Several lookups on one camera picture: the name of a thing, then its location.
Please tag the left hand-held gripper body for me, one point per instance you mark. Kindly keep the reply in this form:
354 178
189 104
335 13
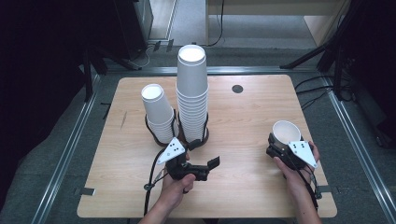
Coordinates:
172 151

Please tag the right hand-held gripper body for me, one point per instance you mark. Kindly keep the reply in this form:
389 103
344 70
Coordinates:
302 152

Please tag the white paper cup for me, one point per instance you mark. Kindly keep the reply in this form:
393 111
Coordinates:
285 132

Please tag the black double cup holder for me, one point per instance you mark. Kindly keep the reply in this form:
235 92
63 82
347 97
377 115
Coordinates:
159 144

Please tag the tall stack of paper cups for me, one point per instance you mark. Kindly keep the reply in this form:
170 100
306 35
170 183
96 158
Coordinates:
192 93

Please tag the person's right hand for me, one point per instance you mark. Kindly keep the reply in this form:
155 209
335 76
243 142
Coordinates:
297 180

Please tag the person's left hand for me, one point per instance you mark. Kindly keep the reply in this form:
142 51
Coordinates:
176 191

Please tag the short stack of paper cups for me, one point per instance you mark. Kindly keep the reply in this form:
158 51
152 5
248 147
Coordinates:
157 107

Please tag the black table grommet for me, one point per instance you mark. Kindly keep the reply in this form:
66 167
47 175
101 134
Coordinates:
237 89

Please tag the black tripod stand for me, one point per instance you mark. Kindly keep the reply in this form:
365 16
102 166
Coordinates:
337 62

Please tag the small dark floor piece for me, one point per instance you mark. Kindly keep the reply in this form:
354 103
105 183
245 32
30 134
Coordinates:
157 45
170 45

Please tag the black stand legs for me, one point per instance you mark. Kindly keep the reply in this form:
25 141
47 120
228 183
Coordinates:
88 77

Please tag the dark curtain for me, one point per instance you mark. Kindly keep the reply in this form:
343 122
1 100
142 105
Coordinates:
37 77
376 62

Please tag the light wooden desk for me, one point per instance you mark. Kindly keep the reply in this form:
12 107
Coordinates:
317 28

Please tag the black computer case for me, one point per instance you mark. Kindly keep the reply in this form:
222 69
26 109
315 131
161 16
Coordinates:
130 28

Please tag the long metal floor rail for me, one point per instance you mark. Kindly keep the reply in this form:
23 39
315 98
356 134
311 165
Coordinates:
358 146
249 70
67 155

